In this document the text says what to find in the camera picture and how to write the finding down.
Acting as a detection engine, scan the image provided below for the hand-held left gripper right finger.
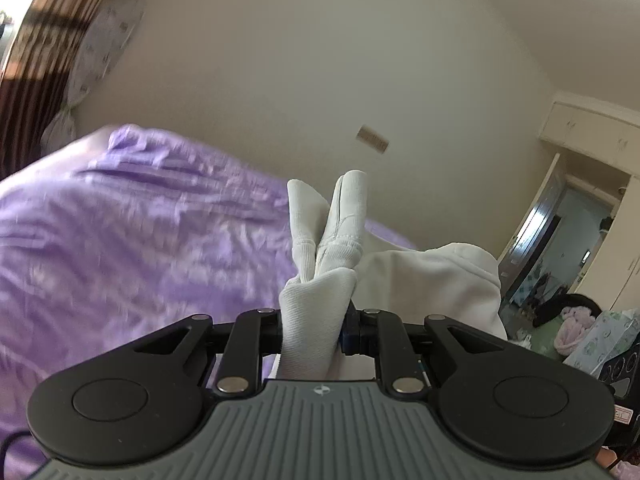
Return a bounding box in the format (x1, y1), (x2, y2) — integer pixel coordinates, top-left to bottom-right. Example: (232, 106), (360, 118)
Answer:
(338, 300), (507, 397)

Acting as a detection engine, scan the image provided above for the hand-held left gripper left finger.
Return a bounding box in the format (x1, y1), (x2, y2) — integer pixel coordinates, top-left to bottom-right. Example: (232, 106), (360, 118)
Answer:
(106, 307), (287, 397)

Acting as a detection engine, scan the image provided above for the white small garment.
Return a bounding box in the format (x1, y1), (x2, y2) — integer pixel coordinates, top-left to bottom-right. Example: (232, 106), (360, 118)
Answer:
(270, 169), (507, 382)

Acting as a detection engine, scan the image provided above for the purple blanket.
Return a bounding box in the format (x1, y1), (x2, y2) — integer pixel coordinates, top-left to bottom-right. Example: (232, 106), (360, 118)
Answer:
(0, 124), (419, 480)

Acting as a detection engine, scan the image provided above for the grey room door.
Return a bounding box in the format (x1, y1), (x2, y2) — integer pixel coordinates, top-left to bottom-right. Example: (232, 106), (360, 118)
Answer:
(497, 152), (567, 302)

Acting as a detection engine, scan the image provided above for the dark cloth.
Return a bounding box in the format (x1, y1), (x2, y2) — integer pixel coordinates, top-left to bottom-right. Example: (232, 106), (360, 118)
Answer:
(533, 293), (602, 332)

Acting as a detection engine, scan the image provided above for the pink fluffy cloth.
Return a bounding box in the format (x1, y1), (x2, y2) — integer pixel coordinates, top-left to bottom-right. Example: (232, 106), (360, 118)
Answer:
(552, 307), (597, 357)

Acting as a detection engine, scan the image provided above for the pale patterned box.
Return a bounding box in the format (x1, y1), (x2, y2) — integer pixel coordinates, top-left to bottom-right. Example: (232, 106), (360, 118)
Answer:
(562, 309), (640, 377)

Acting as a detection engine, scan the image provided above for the black speaker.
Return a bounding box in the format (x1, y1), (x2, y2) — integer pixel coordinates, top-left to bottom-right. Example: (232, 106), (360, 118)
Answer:
(594, 344), (640, 392)

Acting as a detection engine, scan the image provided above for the small pale pillow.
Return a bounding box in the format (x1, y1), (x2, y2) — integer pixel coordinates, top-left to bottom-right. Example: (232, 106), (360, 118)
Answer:
(40, 107), (79, 154)

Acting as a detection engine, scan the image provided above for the cream wardrobe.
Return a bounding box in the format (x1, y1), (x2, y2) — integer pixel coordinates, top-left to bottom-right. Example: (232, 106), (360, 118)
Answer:
(584, 175), (640, 312)

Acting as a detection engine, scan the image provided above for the large pale patterned pillow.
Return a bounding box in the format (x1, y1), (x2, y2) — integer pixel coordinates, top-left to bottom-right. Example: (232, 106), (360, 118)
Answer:
(65, 0), (147, 109)

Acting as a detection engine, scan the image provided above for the cream overhead cabinet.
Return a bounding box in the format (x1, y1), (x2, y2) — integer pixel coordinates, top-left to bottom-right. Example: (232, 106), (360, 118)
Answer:
(537, 90), (640, 179)

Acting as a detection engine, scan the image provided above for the brown striped curtain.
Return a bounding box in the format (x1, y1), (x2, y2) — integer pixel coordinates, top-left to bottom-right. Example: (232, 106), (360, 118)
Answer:
(0, 0), (127, 182)

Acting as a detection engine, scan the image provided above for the brown wall plate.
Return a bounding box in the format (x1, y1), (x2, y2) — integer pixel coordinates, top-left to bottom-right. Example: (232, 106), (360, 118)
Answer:
(355, 126), (391, 152)

